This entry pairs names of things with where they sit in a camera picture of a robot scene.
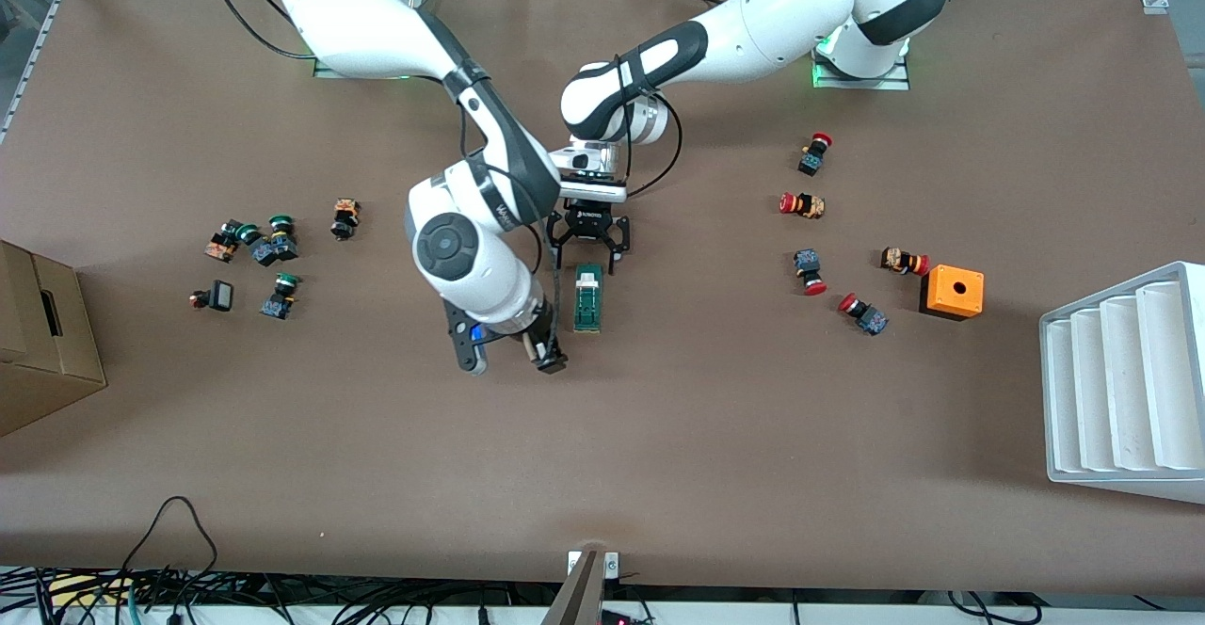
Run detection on brown cardboard box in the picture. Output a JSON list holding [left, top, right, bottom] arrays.
[[0, 240, 107, 438]]

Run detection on green pushbutton blue contact block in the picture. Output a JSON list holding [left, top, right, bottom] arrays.
[[260, 272, 302, 321], [235, 222, 280, 268], [267, 215, 300, 262]]

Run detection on thin black looped cable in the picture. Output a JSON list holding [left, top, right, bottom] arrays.
[[120, 495, 220, 598]]

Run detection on white slotted tray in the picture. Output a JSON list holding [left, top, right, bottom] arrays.
[[1038, 261, 1205, 505]]

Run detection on red mushroom button blue block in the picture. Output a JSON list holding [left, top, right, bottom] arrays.
[[837, 292, 890, 337], [793, 248, 828, 297], [797, 132, 834, 177]]

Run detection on orange button enclosure box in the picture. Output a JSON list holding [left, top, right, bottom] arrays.
[[919, 264, 986, 323]]

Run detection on black cable bundle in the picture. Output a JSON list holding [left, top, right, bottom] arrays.
[[0, 564, 566, 625]]

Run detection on tan camera post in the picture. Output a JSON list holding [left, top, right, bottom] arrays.
[[541, 550, 608, 625]]

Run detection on green terminal block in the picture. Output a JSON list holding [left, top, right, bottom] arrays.
[[573, 264, 604, 334]]

